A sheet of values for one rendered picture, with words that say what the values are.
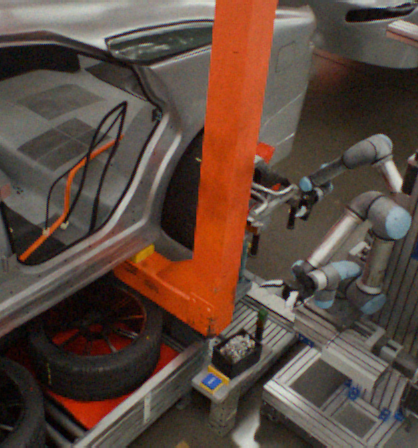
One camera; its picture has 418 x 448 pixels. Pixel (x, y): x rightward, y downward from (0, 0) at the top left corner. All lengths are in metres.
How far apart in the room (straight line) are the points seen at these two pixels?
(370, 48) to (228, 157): 3.19
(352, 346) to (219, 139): 1.12
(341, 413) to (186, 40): 1.94
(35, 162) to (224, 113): 1.35
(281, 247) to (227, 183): 2.07
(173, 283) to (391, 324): 1.04
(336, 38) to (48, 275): 3.48
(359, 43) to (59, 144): 2.85
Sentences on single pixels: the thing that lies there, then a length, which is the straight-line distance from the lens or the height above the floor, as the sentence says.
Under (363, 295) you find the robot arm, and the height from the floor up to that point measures 1.03.
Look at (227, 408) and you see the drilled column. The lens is 3.41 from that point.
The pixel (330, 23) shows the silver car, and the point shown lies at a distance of 5.69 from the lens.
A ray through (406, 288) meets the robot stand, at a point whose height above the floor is 1.00.
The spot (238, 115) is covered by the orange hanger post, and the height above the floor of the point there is 1.73.
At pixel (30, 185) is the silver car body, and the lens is 3.70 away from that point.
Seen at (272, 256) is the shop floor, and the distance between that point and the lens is 4.65.
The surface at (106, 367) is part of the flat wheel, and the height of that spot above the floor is 0.50.
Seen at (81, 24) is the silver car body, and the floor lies 1.91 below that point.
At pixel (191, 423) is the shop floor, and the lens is 3.63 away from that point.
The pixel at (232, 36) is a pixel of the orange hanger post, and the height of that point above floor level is 2.02.
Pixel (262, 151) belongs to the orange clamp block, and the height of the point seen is 1.13.
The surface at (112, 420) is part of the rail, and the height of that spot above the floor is 0.39.
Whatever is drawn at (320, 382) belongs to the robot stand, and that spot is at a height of 0.21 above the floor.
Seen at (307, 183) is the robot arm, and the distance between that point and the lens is 3.63.
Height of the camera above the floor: 2.90
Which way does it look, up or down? 37 degrees down
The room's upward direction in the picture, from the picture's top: 6 degrees clockwise
